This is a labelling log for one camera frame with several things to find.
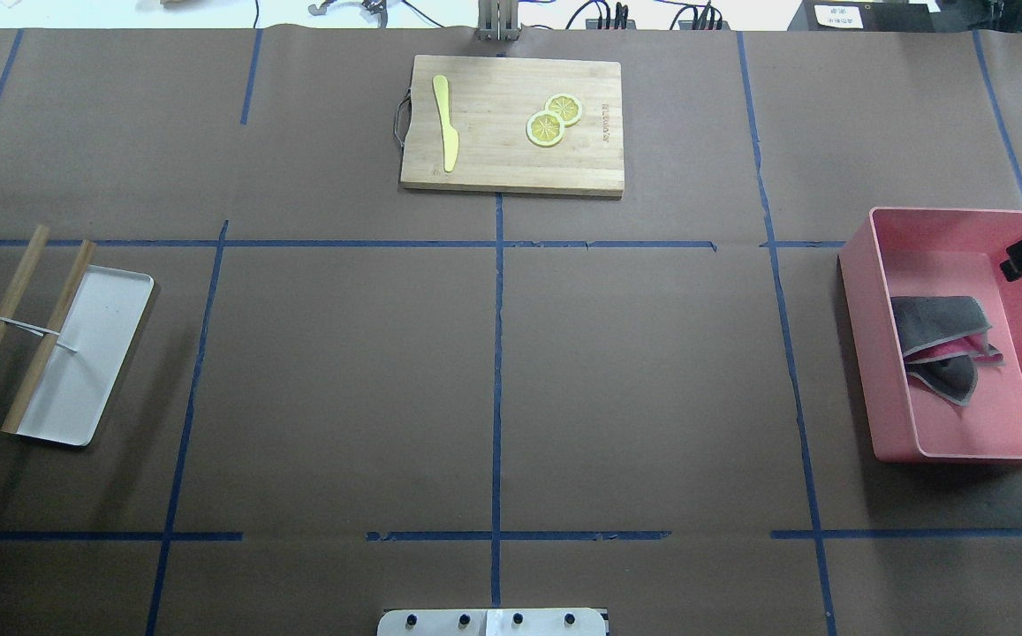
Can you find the black box with label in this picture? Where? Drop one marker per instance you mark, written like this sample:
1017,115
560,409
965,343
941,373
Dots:
861,16

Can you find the white rack tray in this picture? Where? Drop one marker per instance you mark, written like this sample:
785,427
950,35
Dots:
79,377

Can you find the bamboo cutting board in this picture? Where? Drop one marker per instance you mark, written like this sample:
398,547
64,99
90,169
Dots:
491,100

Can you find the pink plastic bin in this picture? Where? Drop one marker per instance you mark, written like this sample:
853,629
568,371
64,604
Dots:
935,252

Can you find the rear lemon slice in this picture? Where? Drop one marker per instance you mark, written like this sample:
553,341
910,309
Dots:
569,108

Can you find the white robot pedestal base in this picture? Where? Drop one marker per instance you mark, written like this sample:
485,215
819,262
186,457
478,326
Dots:
495,621

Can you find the lemon slice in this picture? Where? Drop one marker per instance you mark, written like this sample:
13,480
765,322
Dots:
569,108
545,129

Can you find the yellow plastic knife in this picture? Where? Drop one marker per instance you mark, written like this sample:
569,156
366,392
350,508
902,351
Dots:
450,135

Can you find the grey and pink cloth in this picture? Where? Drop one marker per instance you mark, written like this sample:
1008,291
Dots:
944,341

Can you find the aluminium frame post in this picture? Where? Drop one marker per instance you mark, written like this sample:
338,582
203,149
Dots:
498,21

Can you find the front lemon slice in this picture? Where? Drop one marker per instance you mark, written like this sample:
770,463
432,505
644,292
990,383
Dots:
545,129

